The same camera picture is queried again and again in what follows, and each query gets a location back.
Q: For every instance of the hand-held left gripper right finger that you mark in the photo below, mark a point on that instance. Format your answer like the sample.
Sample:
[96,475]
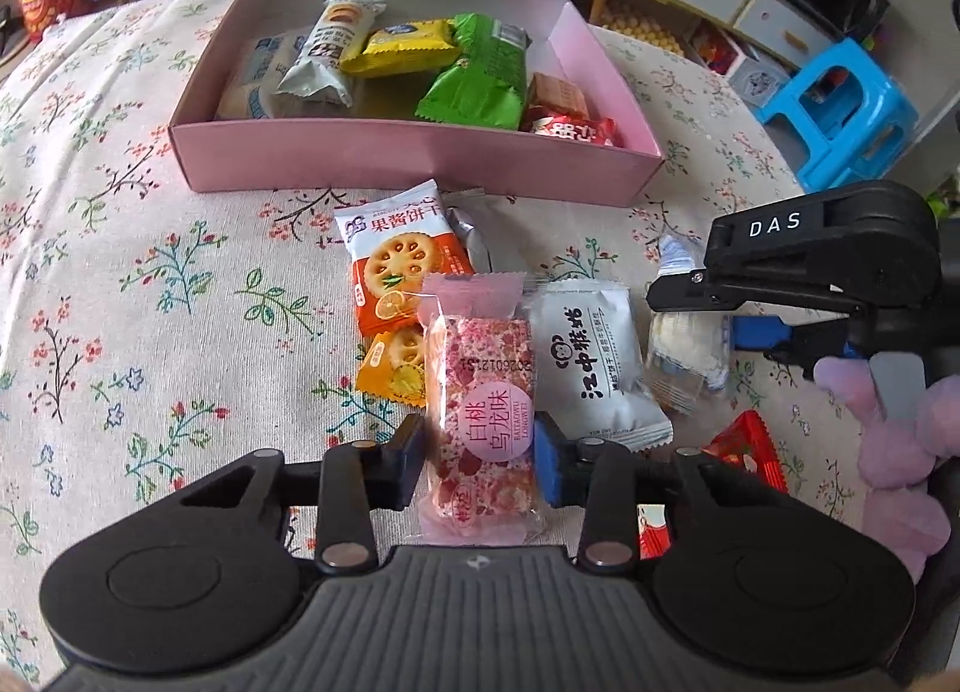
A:
[551,467]

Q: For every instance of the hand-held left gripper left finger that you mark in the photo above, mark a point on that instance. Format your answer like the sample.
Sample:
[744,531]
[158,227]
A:
[409,463]

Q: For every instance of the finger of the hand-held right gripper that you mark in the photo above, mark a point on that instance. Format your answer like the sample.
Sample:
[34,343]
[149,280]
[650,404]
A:
[765,242]
[757,334]

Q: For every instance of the clear rice cracker packet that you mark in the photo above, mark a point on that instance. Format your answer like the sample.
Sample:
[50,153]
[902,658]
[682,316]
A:
[686,355]

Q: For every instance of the small orange biscuit packet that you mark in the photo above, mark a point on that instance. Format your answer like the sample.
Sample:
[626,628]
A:
[390,370]

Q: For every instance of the pink nougat packet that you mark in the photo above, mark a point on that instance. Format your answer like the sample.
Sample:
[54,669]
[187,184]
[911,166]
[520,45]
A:
[480,392]

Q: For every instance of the shiny red snack packet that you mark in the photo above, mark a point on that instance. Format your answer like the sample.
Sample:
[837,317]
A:
[742,445]

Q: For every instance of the white grey snack packet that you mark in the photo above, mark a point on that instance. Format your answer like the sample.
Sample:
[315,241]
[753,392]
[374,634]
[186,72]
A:
[592,355]

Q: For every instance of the orange jam biscuit packet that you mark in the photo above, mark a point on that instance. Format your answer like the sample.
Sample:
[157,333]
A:
[397,257]

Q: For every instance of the red white-print snack packet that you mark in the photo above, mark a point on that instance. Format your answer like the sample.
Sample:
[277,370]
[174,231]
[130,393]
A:
[574,132]

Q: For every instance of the silver foil packet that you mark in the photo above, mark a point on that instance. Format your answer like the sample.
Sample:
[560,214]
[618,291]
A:
[472,235]

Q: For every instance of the clear brown cracker packet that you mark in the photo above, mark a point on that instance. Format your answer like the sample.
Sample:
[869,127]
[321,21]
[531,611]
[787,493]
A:
[559,96]

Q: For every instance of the pink cardboard box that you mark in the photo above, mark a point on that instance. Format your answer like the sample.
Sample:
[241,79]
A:
[375,160]

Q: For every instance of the green snack packet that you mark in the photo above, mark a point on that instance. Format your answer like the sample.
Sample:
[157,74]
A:
[472,77]

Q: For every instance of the yellow snack packet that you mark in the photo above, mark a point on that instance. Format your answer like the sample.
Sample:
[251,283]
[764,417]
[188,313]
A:
[401,47]

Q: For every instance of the blue white snack packet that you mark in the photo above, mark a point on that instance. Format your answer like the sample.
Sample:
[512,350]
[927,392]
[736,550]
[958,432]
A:
[255,73]

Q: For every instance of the silver biscuit packet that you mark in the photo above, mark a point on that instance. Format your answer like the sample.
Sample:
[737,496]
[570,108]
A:
[330,40]

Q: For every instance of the person's right hand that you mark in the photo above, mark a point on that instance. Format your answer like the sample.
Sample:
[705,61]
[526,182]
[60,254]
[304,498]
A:
[900,459]

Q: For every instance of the blue plastic stool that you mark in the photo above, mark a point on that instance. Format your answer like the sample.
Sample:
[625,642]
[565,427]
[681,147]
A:
[840,115]

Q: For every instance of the cartoon print box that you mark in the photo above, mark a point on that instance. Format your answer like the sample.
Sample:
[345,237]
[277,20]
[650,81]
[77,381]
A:
[750,66]

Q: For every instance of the yellow egg tray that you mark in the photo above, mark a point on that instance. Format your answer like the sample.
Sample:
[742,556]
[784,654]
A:
[645,29]

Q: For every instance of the floral tablecloth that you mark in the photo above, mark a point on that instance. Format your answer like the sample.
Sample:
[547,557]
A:
[187,287]

